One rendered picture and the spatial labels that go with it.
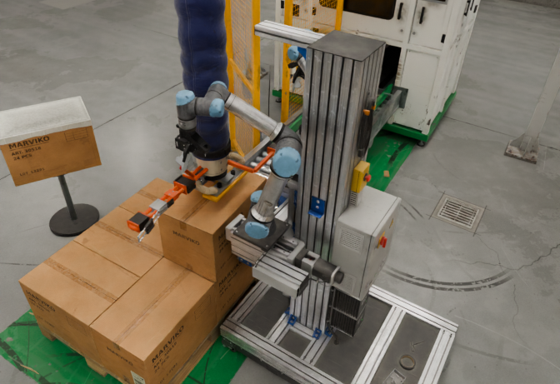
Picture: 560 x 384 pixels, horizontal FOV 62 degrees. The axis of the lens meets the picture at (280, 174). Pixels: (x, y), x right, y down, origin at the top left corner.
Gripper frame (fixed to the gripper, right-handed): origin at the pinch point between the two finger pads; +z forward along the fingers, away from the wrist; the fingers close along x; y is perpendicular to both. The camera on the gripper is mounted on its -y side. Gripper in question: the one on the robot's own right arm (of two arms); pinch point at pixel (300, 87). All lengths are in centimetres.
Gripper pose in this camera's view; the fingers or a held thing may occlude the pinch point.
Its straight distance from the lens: 283.6
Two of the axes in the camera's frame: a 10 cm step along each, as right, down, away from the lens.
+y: 7.3, 4.3, -5.4
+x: 6.9, -4.2, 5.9
